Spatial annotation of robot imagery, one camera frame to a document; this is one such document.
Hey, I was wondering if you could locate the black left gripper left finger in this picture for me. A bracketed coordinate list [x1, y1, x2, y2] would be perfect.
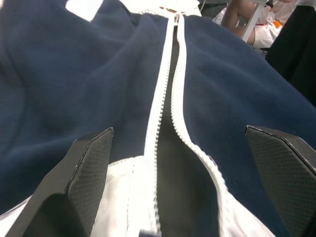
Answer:
[6, 127, 115, 237]

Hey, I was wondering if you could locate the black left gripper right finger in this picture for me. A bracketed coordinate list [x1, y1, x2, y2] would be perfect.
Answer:
[245, 125, 316, 237]

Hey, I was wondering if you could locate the navy fleece jacket white zipper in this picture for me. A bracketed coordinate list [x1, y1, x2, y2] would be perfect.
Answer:
[0, 0, 316, 237]

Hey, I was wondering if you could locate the black fabric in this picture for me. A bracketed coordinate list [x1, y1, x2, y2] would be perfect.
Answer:
[265, 0, 316, 107]

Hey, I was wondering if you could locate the white table leg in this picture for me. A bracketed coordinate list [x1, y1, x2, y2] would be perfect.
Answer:
[241, 0, 267, 42]

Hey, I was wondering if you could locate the seated person in white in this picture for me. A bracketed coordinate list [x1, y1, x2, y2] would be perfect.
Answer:
[212, 0, 287, 47]

